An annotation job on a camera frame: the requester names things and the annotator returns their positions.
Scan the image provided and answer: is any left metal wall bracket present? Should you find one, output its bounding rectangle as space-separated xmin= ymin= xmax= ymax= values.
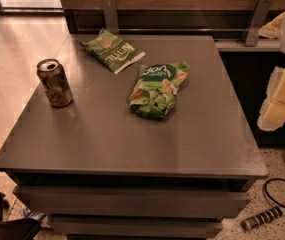
xmin=103 ymin=0 xmax=119 ymax=34

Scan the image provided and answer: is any dark bin at corner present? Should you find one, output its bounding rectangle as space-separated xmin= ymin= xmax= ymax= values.
xmin=0 ymin=185 xmax=42 ymax=240

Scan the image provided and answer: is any metal wall bracket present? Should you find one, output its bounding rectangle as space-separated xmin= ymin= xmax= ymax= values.
xmin=244 ymin=0 xmax=273 ymax=47
xmin=103 ymin=0 xmax=119 ymax=34

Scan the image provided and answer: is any black white striped cylinder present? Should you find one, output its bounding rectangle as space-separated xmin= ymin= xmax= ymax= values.
xmin=240 ymin=207 xmax=283 ymax=231

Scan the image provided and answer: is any green Kettle chip bag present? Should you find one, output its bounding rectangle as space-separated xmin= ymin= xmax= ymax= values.
xmin=79 ymin=29 xmax=145 ymax=74

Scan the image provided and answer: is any green crumpled snack bag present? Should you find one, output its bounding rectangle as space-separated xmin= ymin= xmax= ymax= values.
xmin=129 ymin=61 xmax=189 ymax=118

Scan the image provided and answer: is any right metal wall bracket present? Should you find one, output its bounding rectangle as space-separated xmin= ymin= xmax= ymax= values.
xmin=244 ymin=0 xmax=273 ymax=47

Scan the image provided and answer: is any orange soda can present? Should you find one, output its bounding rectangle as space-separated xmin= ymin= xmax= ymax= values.
xmin=37 ymin=59 xmax=73 ymax=108

